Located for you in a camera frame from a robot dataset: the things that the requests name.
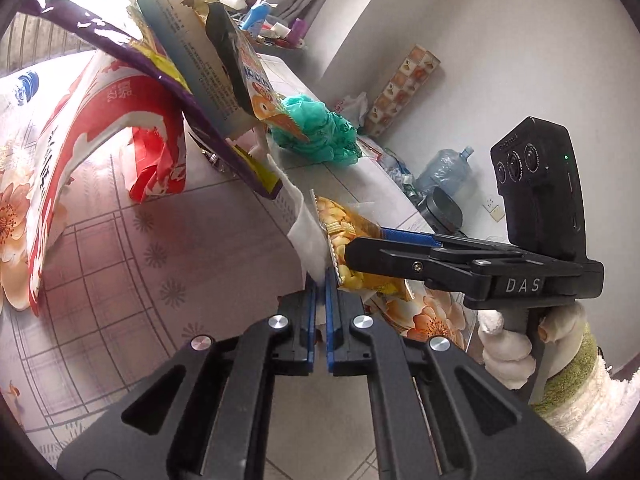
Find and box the white plastic bag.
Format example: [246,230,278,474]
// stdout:
[334,91,369,128]

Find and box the orange snack bag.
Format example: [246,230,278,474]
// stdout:
[310,188,417,298]

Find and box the black rice cooker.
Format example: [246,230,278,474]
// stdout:
[418,186,463,235]

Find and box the green plastic bag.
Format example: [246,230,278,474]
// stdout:
[270,96,362,166]

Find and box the red white large bag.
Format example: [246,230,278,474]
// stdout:
[24,52,189,317]

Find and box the blue detergent bottle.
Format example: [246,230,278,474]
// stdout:
[241,1,273,36]

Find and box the purple cup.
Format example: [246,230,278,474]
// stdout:
[286,18,307,47]

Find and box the purple noodle bag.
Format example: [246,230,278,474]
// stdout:
[17,0,282,200]

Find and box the white gloved right hand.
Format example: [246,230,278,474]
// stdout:
[477,302,587,390]

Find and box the wall power socket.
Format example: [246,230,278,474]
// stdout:
[483,196,506,222]

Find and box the floral tablecloth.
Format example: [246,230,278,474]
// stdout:
[0,49,482,480]

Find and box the patterned tall box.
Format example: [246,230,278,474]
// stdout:
[362,44,440,136]

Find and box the floor trash pile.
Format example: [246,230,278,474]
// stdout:
[362,138,423,205]

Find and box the large water jug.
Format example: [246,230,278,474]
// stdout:
[414,146,474,198]

